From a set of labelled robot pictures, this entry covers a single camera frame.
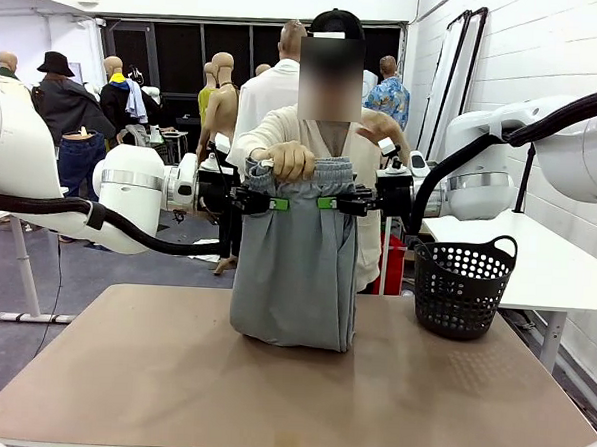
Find person's right hand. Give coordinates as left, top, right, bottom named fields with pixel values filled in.
left=249, top=138, right=319, bottom=184

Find white cloth on floor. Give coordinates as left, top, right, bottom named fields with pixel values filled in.
left=185, top=237, right=223, bottom=264

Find person's left forearm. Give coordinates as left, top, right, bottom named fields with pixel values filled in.
left=371, top=109, right=414, bottom=166

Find black arm cable sleeve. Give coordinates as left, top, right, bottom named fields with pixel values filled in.
left=408, top=75, right=597, bottom=245
left=0, top=190, right=231, bottom=260

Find person's right forearm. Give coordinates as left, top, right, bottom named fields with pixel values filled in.
left=228, top=112, right=285, bottom=170

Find black right arm cable sleeve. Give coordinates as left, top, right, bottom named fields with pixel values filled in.
left=408, top=75, right=597, bottom=245

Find person in cream cardigan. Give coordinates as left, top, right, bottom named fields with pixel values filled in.
left=222, top=3, right=421, bottom=296

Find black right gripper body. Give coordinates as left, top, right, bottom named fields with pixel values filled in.
left=373, top=169, right=416, bottom=223

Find black cap with white label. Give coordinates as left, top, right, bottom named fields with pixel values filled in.
left=307, top=7, right=368, bottom=42

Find black plastic laundry basket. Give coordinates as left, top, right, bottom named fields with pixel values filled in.
left=409, top=230, right=520, bottom=345

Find white table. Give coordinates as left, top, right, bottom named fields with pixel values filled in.
left=0, top=182, right=85, bottom=326
left=413, top=204, right=597, bottom=376

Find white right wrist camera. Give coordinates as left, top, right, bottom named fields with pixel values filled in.
left=374, top=135, right=404, bottom=174

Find mannequin with white jacket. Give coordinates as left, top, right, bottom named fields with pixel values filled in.
left=0, top=51, right=36, bottom=95

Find black-framed white panel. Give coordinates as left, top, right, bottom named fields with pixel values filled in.
left=439, top=4, right=490, bottom=167
left=414, top=7, right=474, bottom=166

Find person's left hand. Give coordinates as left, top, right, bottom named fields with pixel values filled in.
left=355, top=116, right=393, bottom=145

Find black left arm cable sleeve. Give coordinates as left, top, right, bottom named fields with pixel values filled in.
left=0, top=190, right=231, bottom=260

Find man in blue floral shirt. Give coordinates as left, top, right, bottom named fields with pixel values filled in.
left=361, top=54, right=413, bottom=133

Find small grey work table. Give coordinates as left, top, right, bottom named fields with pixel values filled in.
left=148, top=125, right=190, bottom=167

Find mannequin with yellow top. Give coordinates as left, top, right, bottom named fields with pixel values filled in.
left=195, top=61, right=221, bottom=130

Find mannequin with black yellow jacket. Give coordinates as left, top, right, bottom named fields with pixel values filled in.
left=96, top=55, right=166, bottom=150

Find bare beige mannequin black trousers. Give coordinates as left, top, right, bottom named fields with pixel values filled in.
left=189, top=50, right=251, bottom=276

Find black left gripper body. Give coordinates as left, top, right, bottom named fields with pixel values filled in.
left=196, top=166, right=243, bottom=215

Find black tripod stand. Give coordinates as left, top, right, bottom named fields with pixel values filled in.
left=512, top=142, right=538, bottom=215

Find black bucket hat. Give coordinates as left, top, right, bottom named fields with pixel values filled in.
left=36, top=50, right=77, bottom=79

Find red bin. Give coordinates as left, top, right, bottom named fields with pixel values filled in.
left=372, top=232, right=409, bottom=297

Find grey training pants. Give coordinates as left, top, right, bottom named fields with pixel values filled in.
left=227, top=150, right=367, bottom=355

